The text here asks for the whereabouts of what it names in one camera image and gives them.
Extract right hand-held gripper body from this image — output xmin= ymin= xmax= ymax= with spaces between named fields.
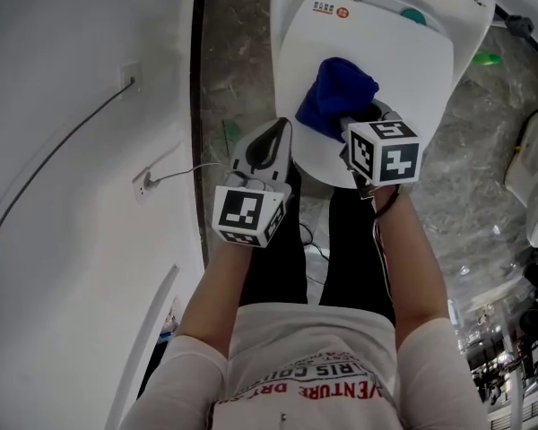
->
xmin=339 ymin=110 xmax=421 ymax=201

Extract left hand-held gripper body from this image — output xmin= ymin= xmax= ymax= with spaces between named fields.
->
xmin=213 ymin=157 xmax=293 ymax=249

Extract blue cloth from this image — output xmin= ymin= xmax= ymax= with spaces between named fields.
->
xmin=294 ymin=56 xmax=380 ymax=143

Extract white toilet lid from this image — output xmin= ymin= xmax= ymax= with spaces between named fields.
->
xmin=275 ymin=0 xmax=458 ymax=191

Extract person's left forearm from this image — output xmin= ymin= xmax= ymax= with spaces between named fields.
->
xmin=178 ymin=237 xmax=252 ymax=358

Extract person's right forearm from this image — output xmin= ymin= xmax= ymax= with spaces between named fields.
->
xmin=370 ymin=189 xmax=453 ymax=353

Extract white toilet body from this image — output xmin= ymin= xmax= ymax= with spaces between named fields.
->
xmin=268 ymin=0 xmax=498 ymax=111

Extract person's black trousers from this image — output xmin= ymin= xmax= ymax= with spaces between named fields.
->
xmin=239 ymin=163 xmax=396 ymax=327

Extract teal round cap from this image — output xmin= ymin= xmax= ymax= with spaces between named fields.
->
xmin=399 ymin=7 xmax=428 ymax=26

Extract green plastic object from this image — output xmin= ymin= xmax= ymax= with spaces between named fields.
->
xmin=473 ymin=51 xmax=503 ymax=67

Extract white curved trim strip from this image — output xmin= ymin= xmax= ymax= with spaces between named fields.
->
xmin=104 ymin=264 xmax=181 ymax=430

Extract white ceramic fixture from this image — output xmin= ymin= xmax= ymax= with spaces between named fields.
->
xmin=503 ymin=107 xmax=538 ymax=251

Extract grey pipe clamp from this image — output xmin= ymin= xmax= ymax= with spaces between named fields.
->
xmin=508 ymin=13 xmax=536 ymax=39

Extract person's white printed shirt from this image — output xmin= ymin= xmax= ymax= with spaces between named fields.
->
xmin=116 ymin=302 xmax=490 ymax=430

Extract dark wrist cord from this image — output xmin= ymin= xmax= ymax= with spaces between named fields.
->
xmin=372 ymin=185 xmax=404 ymax=219

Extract white plug cable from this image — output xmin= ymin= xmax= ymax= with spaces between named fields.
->
xmin=146 ymin=162 xmax=230 ymax=188

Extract black floor cable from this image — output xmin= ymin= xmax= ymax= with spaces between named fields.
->
xmin=298 ymin=221 xmax=332 ymax=286

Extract white wall socket with plug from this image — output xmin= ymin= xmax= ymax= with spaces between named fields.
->
xmin=132 ymin=161 xmax=163 ymax=206

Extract thin cable along forearm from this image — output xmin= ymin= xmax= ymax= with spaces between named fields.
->
xmin=371 ymin=216 xmax=396 ymax=313

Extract black wall cable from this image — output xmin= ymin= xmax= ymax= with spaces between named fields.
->
xmin=0 ymin=76 xmax=136 ymax=262

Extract metal frame rack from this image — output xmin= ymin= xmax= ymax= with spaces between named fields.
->
xmin=465 ymin=262 xmax=538 ymax=430

